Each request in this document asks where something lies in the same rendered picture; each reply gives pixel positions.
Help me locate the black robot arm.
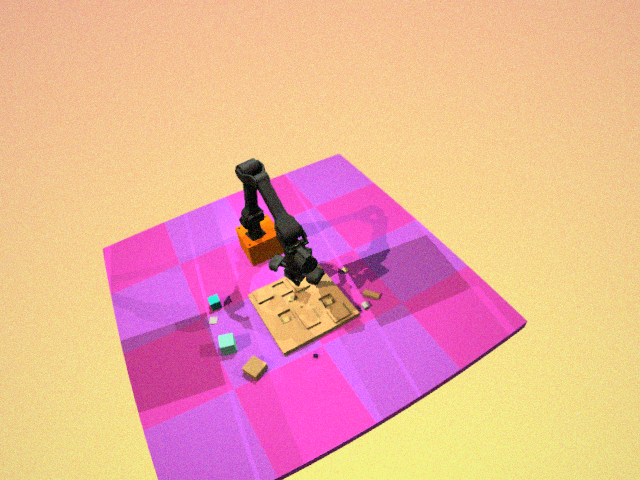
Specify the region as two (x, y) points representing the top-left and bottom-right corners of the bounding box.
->
(235, 158), (318, 274)

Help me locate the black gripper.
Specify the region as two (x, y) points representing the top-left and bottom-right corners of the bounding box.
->
(268, 254), (324, 287)

